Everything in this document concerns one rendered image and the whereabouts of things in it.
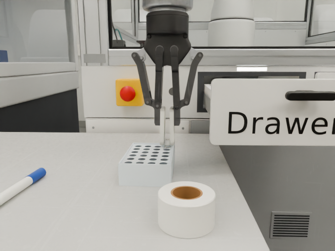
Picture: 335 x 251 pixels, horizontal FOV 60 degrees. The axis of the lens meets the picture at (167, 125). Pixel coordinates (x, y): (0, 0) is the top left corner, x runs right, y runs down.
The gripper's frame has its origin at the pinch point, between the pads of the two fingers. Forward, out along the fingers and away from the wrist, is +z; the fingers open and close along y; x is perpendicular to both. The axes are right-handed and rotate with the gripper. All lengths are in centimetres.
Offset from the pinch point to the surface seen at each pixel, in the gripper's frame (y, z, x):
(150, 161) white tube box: 2.1, 4.2, 8.6
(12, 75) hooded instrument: 60, -7, -49
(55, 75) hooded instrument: 61, -5, -86
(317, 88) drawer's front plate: -24.4, -7.7, 5.7
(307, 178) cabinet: -39, 21, -29
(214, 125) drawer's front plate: -8.2, -1.5, 6.3
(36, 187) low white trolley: 19.9, 7.7, 12.5
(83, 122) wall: 153, 77, -362
